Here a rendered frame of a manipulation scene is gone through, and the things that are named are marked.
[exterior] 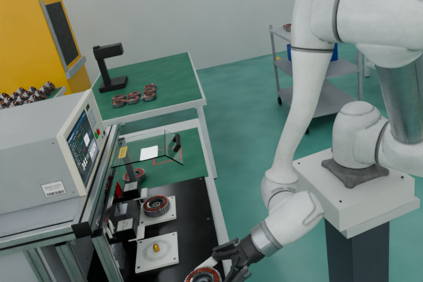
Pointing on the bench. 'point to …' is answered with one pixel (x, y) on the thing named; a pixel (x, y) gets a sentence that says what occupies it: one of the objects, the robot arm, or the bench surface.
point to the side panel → (23, 267)
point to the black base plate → (188, 233)
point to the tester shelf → (59, 211)
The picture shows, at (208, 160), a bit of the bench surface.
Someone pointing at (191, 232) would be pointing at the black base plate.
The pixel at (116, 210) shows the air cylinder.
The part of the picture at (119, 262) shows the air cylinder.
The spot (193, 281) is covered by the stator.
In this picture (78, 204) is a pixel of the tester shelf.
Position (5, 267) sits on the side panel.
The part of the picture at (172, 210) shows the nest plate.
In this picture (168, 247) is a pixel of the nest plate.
